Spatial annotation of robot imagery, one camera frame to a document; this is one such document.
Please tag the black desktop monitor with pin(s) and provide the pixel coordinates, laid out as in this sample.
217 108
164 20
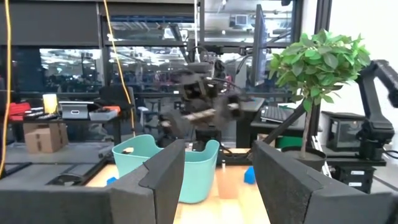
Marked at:
259 46

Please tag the black equipment box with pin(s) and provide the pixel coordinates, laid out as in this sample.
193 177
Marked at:
357 174

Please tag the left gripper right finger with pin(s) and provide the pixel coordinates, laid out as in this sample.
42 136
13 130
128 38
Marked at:
289 193

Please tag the dark blue cube block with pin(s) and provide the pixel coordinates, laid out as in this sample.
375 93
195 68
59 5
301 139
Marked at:
111 181

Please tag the dark blue rectangular block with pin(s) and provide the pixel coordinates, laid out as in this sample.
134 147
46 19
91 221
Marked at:
249 175

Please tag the black enclosure box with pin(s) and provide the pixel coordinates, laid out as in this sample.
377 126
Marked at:
342 133

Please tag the artificial green plant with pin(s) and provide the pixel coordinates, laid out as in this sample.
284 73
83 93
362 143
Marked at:
320 62

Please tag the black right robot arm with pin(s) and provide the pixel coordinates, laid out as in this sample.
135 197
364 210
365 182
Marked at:
208 138

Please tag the silver laptop stand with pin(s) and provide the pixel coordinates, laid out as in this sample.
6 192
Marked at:
76 110

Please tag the black computer desk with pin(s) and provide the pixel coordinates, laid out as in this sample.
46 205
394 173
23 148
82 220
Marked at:
245 124

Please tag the green storage box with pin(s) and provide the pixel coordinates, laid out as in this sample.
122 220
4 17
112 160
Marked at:
289 142

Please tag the red tool case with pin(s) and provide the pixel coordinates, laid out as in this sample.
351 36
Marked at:
18 110

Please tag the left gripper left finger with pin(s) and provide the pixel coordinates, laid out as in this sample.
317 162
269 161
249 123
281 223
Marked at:
155 193

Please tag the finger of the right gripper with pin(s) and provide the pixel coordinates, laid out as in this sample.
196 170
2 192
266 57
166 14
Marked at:
231 109
171 126

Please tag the black plant pot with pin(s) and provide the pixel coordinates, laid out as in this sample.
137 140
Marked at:
311 158

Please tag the black work desk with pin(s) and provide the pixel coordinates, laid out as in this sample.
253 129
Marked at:
77 121

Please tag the brown cardboard box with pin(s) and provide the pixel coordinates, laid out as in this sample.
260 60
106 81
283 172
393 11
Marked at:
45 138

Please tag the black background robot arm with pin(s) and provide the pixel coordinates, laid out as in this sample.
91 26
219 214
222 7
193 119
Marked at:
373 105

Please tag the black keyboard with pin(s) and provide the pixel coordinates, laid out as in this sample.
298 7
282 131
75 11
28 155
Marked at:
273 114

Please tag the yellow white cup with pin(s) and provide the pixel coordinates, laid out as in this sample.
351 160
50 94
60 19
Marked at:
50 104

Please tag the grey tray with orange tool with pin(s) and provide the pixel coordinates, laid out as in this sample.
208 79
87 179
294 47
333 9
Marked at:
102 115

